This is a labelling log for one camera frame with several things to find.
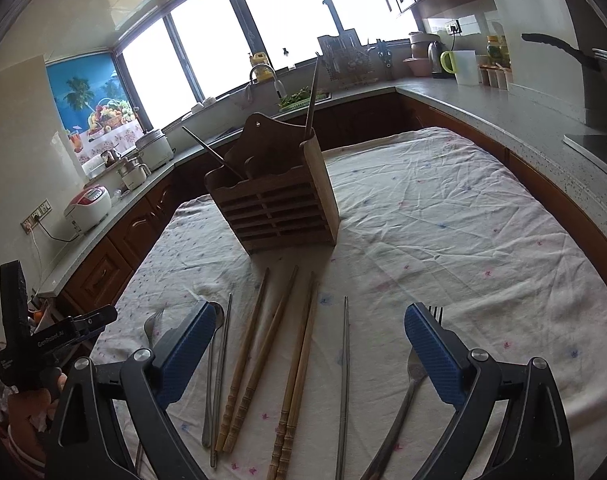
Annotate steel spoon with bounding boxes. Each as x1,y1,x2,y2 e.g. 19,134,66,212
201,304,225,450

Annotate steel chopstick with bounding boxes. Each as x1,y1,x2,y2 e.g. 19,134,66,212
335,297,350,480
181,126,245,181
209,293,233,470

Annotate person's left hand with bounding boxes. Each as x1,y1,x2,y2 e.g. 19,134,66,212
8,388,59,464

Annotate small steel fork left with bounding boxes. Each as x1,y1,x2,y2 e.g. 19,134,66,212
143,309,163,348

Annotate steel fork right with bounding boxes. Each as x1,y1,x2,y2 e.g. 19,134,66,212
359,305,445,480

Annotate white red rice cooker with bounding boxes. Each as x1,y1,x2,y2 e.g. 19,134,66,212
64,185,111,233

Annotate steel chopstick beside spoon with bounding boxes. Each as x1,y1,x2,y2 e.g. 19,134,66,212
209,293,233,470

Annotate small white blender jug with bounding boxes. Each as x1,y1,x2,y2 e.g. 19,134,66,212
118,158,151,191

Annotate white floral tablecloth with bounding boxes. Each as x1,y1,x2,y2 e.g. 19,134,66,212
92,128,607,479

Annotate white electric pot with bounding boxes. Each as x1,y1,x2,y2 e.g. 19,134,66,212
135,129,174,171

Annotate fruit poster blue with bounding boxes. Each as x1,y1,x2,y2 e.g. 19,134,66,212
46,53,144,164

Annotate wooden utensil holder box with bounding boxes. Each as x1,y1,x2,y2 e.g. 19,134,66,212
204,113,340,254

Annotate yellow detergent bottle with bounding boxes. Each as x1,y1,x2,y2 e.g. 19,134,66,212
249,51,273,82

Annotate chrome sink faucet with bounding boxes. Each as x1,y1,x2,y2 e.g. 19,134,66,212
248,62,287,100

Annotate spice jar set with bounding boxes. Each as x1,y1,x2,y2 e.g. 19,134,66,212
479,64,514,90

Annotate green vegetables in sink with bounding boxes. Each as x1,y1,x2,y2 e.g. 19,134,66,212
279,87,312,110

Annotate black wok on stove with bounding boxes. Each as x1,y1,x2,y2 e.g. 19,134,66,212
520,32,607,129

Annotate yellow lid jar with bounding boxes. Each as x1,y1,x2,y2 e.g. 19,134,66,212
487,35,511,67

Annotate pink plastic basin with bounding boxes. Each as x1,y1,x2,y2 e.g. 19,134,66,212
403,58,433,77

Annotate steel electric kettle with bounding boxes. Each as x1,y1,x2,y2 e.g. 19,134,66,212
427,40,453,79

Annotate dish rack with boards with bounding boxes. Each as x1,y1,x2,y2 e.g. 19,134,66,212
317,28,375,84

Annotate wall power socket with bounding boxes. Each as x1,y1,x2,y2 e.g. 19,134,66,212
21,200,52,234

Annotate white jug green handle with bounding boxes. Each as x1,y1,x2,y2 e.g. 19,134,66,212
440,50,480,86

